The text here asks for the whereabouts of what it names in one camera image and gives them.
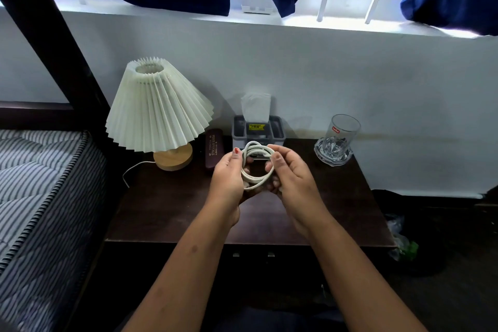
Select person's left hand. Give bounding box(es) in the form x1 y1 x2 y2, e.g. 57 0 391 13
205 147 254 227

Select person's right hand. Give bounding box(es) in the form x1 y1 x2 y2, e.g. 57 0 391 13
264 144 331 241

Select dark maroon glasses case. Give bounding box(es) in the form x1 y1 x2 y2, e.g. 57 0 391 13
204 128 225 172

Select white charging cable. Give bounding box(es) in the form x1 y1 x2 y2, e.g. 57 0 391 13
240 141 276 191

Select white grey tissue box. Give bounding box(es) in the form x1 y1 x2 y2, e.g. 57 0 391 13
231 114 287 151

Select clear drinking glass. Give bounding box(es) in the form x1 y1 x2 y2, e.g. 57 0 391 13
323 114 362 156

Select white tissue stack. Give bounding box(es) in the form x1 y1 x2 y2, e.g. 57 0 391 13
240 92 272 125

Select person's right forearm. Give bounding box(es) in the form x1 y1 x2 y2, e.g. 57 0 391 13
309 215 428 332

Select person's left forearm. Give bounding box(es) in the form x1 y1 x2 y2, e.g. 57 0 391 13
122 203 242 332

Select dark wooden bedside table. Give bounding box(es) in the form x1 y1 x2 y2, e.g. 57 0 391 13
105 137 397 249

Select black trash bin plastic liner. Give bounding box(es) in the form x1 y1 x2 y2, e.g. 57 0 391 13
383 191 448 278

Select person's dark trousers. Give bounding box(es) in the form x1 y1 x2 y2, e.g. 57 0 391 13
210 304 349 332

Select clear glass coaster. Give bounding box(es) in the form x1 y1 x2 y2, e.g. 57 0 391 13
313 137 355 167

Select cream pleated table lamp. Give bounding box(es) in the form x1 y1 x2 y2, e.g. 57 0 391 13
105 57 215 172

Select small white window fitting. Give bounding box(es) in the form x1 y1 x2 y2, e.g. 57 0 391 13
241 5 274 16

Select striped mattress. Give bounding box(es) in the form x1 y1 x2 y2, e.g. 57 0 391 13
0 129 108 332

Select thin white lamp cord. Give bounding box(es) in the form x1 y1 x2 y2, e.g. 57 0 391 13
122 159 156 189

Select dark wooden bed frame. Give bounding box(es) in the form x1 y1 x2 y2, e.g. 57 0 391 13
0 0 112 134

